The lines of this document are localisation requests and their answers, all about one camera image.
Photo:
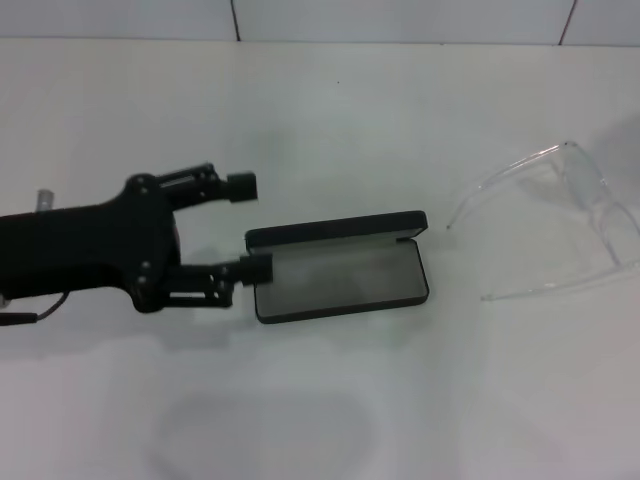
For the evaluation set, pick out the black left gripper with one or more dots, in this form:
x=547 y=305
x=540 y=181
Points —
x=90 y=245

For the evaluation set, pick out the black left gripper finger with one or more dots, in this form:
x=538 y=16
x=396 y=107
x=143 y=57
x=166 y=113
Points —
x=242 y=187
x=257 y=267

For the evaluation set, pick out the black glasses case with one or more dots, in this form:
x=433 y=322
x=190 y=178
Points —
x=340 y=280

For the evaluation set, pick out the clear plastic glasses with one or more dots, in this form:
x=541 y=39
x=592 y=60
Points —
x=585 y=175

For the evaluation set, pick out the small clear cylindrical fitting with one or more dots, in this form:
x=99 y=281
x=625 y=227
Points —
x=44 y=199

